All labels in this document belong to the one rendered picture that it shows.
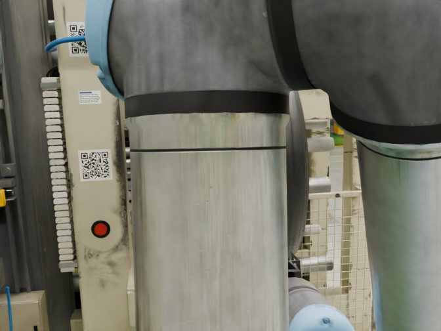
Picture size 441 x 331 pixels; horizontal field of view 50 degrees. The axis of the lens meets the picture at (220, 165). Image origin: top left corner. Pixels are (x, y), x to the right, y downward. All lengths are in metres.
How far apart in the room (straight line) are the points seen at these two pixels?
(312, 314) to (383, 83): 0.41
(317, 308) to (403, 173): 0.35
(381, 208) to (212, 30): 0.18
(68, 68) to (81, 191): 0.29
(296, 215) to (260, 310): 0.71
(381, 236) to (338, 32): 0.18
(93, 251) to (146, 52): 0.95
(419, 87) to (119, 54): 0.18
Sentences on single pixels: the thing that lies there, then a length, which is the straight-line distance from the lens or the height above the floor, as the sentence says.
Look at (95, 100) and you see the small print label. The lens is 1.13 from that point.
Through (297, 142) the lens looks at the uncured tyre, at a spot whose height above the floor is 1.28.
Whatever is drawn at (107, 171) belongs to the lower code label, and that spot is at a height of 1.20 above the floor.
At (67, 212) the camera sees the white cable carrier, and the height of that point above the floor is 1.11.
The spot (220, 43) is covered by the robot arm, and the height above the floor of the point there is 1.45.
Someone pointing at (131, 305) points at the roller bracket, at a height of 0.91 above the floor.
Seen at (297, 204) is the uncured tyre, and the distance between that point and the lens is 1.00.
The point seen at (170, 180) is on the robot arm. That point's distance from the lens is 0.29.
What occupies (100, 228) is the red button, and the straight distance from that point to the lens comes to 1.19.
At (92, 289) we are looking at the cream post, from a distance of 1.26.
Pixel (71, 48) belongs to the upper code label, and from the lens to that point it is 1.14.
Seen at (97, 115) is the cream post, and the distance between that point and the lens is 1.14.
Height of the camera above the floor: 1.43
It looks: 11 degrees down
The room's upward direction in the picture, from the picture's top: 2 degrees counter-clockwise
